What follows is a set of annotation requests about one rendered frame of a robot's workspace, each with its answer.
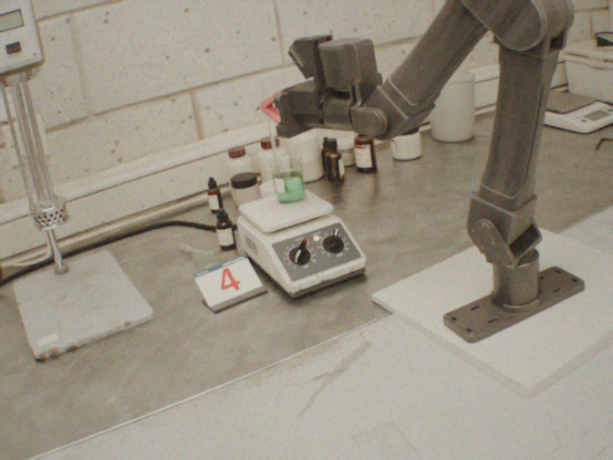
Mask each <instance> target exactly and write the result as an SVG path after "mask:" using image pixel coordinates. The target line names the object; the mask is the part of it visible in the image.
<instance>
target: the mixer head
mask: <svg viewBox="0 0 613 460"><path fill-rule="evenodd" d="M35 18H36V16H35V10H34V6H33V1H32V0H0V89H3V88H8V87H11V86H14V85H18V84H21V83H24V82H27V81H29V80H31V79H34V78H37V77H39V76H40V73H39V72H41V71H43V66H42V65H43V64H45V62H46V58H45V53H44V49H43V44H42V39H41V35H40V30H39V25H38V20H37V19H35Z"/></svg>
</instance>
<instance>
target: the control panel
mask: <svg viewBox="0 0 613 460"><path fill-rule="evenodd" d="M334 230H338V231H339V236H338V237H340V238H341V239H342V240H343V242H344V248H343V250H342V251H340V252H339V253H329V252H328V251H327V250H325V248H324V247H323V240H324V239H325V238H326V237H327V236H329V235H333V232H334ZM316 235H317V236H318V237H319V239H318V240H315V239H314V237H315V236H316ZM303 240H307V244H306V249H307V250H308V251H309V252H310V255H311V257H310V260H309V261H308V262H307V263H306V264H304V265H297V264H294V263H293V262H292V261H291V260H290V259H289V252H290V250H291V249H292V248H294V247H296V246H299V245H300V243H301V242H302V241H303ZM271 246H272V248H273V249H274V251H275V253H276V255H277V257H278V258H279V260H280V262H281V264H282V265H283V267H284V269H285V271H286V273H287V274H288V276H289V277H290V279H291V280H292V281H296V280H298V279H301V278H304V277H308V276H311V275H314V274H316V273H319V272H322V271H325V270H327V269H330V268H332V267H337V266H340V265H342V264H345V263H347V262H350V261H353V260H356V259H358V258H361V257H362V255H361V253H360V252H359V251H358V249H357V248H356V246H355V245H354V243H353V242H352V240H351V238H350V237H349V235H348V233H347V232H346V230H345V229H344V227H343V226H342V224H341V223H340V222H338V223H334V224H332V225H327V226H324V227H321V228H318V229H316V230H313V231H310V232H307V233H304V234H302V235H297V236H293V237H290V238H287V239H285V240H282V241H279V242H276V243H273V244H271Z"/></svg>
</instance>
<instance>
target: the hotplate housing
mask: <svg viewBox="0 0 613 460"><path fill-rule="evenodd" d="M238 217H239V218H238V219H237V220H236V222H237V226H238V232H239V236H240V241H241V246H242V249H243V250H244V253H245V254H246V255H247V256H249V257H250V258H251V259H252V260H253V261H254V262H255V263H256V264H257V265H258V266H259V267H260V268H261V269H262V270H263V271H264V272H265V273H266V274H267V275H268V276H270V277H271V278H272V279H273V280H274V281H275V282H276V284H277V285H278V286H279V287H281V288H282V289H283V290H284V291H285V292H286V293H287V294H288V295H289V296H290V297H291V298H295V297H298V296H301V295H303V294H306V293H308V292H311V291H314V290H316V289H319V288H323V287H326V286H328V285H331V284H334V283H337V282H338V281H341V280H344V279H347V278H349V277H354V276H356V275H358V274H361V273H364V272H366V268H365V266H366V264H367V259H366V257H365V255H364V254H363V252H362V251H361V249H360V248H359V246H358V244H357V243H356V241H355V240H354V238H353V237H352V235H351V234H350V232H349V231H348V229H347V228H346V226H345V225H344V223H343V222H342V220H341V219H340V218H338V217H336V216H335V215H333V214H332V213H329V214H324V215H321V216H319V217H316V218H313V219H309V220H306V221H304V222H301V223H298V224H295V225H290V226H287V227H284V228H281V229H278V230H275V231H273V232H263V231H262V230H261V229H259V228H258V227H257V226H256V225H254V224H253V223H252V222H251V221H249V220H248V219H247V218H246V217H245V216H243V215H241V216H238ZM338 222H340V223H341V224H342V226H343V227H344V229H345V230H346V232H347V233H348V235H349V237H350V238H351V240H352V242H353V243H354V245H355V246H356V248H357V249H358V251H359V252H360V253H361V255H362V257H361V258H358V259H356V260H353V261H350V262H347V263H345V264H342V265H340V266H337V267H332V268H330V269H327V270H325V271H322V272H319V273H316V274H314V275H311V276H308V277H304V278H301V279H298V280H296V281H292V280H291V279H290V277H289V276H288V274H287V273H286V271H285V269H284V267H283V265H282V264H281V262H280V260H279V258H278V257H277V255H276V253H275V251H274V249H273V248H272V246H271V244H273V243H276V242H279V241H282V240H285V239H287V238H290V237H293V236H297V235H302V234H304V233H307V232H310V231H313V230H316V229H318V228H321V227H324V226H327V225H332V224H334V223H338Z"/></svg>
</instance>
